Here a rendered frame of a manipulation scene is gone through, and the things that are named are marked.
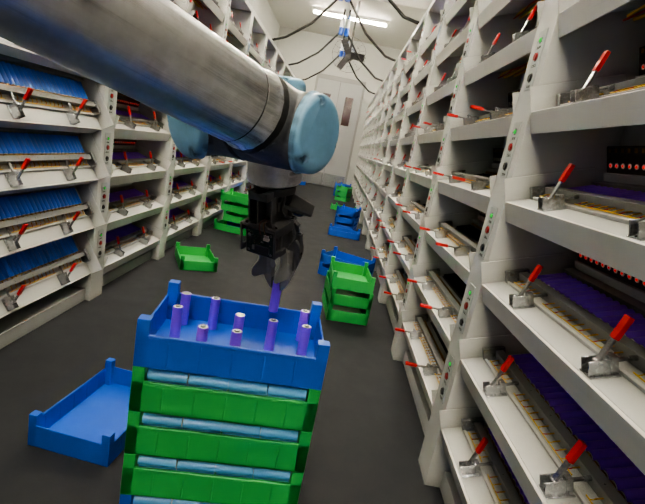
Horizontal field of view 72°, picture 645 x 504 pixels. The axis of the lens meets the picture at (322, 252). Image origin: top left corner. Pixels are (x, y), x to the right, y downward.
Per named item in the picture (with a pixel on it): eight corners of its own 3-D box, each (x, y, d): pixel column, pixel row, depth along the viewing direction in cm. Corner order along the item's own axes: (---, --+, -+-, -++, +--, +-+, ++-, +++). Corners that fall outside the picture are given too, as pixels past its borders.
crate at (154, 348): (132, 366, 69) (136, 318, 67) (166, 316, 89) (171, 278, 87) (321, 390, 73) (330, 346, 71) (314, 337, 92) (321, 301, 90)
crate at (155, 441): (123, 454, 73) (127, 411, 71) (158, 387, 92) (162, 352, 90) (304, 473, 76) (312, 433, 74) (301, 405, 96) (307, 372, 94)
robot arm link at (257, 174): (267, 145, 78) (316, 155, 74) (267, 172, 80) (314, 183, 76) (235, 155, 70) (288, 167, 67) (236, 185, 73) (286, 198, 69)
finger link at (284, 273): (266, 301, 81) (264, 255, 77) (283, 286, 86) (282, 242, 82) (281, 305, 80) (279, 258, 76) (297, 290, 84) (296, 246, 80)
